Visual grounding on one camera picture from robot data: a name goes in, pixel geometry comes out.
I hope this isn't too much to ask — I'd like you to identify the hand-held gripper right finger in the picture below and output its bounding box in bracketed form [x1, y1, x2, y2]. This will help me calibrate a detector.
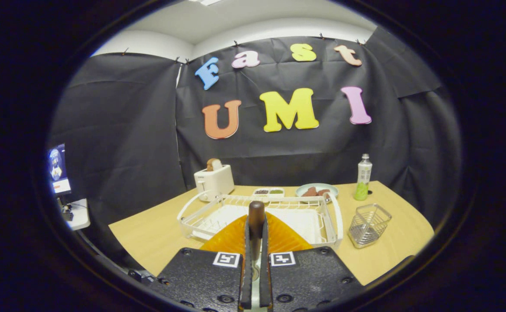
[259, 212, 364, 312]

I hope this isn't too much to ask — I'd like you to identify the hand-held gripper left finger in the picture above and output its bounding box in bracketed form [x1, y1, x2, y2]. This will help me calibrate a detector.
[155, 212, 253, 312]

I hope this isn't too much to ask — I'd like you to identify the brown handled spoon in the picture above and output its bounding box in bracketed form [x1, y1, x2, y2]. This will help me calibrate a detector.
[248, 201, 265, 309]

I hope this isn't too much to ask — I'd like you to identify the white wire dish rack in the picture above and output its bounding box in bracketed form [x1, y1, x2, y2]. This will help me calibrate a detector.
[177, 193, 343, 250]

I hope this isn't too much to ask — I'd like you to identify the metal wire basket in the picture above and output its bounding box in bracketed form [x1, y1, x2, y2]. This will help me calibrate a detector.
[348, 204, 392, 249]

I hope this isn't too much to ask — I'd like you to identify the white compartment sauce dish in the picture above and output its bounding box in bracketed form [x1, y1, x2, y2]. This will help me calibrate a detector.
[253, 187, 285, 198]

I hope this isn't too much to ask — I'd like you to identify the pale plate with meat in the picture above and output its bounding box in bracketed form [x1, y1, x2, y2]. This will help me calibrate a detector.
[295, 183, 339, 202]

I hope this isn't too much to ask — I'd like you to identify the white toaster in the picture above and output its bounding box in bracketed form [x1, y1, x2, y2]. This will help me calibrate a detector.
[194, 165, 235, 202]

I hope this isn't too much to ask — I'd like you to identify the white green drink bottle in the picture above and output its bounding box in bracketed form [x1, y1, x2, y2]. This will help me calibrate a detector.
[354, 154, 373, 201]

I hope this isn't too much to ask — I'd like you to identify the black backdrop cloth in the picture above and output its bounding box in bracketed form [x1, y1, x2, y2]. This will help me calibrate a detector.
[47, 27, 464, 269]

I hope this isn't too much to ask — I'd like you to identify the computer monitor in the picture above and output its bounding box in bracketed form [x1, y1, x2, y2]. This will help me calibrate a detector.
[47, 144, 72, 196]

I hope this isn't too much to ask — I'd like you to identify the row of black cloth clips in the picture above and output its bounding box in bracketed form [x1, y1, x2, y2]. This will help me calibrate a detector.
[122, 32, 364, 65]

